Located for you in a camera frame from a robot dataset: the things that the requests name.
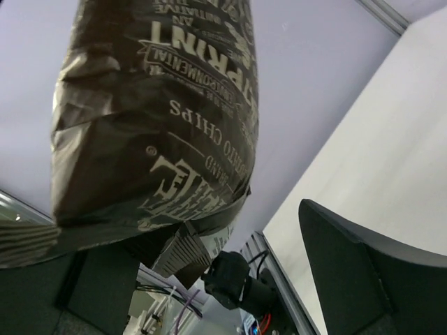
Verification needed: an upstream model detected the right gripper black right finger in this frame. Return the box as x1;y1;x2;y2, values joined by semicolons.
298;200;446;334

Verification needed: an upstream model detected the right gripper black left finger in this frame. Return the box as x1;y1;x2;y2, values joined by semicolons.
1;223;139;334

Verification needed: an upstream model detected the brown Kettle sea salt bag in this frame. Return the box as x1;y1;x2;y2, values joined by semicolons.
50;0;261;290

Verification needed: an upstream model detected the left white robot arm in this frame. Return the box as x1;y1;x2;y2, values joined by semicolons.
201;252;278;318

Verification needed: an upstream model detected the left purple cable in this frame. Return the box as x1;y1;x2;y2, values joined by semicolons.
170;289;202;335

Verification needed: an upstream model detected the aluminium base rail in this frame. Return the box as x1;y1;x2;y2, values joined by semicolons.
240;232;321;335

